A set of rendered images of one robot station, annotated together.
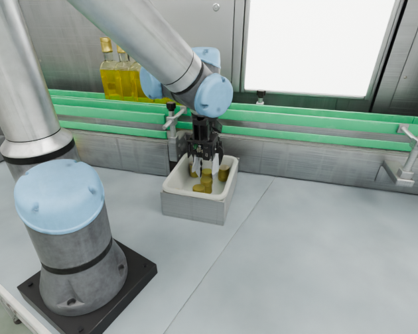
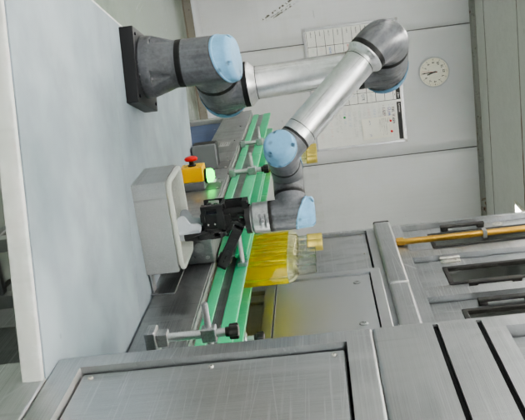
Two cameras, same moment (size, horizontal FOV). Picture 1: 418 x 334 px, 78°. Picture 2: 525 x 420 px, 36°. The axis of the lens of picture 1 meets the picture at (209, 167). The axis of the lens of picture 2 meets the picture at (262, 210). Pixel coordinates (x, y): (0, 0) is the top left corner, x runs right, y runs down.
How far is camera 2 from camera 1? 169 cm
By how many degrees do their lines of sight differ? 61
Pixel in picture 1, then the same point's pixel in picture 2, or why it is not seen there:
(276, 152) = (182, 312)
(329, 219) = (111, 267)
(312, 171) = not seen: hidden behind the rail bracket
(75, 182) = (233, 60)
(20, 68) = (298, 72)
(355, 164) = not seen: hidden behind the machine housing
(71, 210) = (222, 46)
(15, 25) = (321, 74)
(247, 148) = (188, 296)
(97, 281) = (159, 53)
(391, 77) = not seen: outside the picture
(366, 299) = (84, 162)
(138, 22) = (326, 90)
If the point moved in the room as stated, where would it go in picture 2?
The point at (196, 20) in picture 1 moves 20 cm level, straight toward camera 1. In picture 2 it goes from (347, 314) to (340, 254)
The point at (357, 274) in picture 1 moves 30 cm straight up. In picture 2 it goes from (91, 190) to (247, 172)
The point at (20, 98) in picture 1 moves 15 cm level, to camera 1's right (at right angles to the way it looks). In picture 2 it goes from (282, 69) to (282, 92)
